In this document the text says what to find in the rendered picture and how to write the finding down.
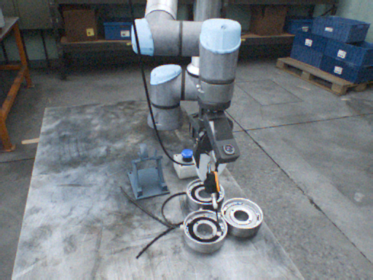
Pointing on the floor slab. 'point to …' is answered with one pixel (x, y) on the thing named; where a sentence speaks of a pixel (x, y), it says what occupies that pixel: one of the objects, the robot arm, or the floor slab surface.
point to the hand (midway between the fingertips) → (210, 177)
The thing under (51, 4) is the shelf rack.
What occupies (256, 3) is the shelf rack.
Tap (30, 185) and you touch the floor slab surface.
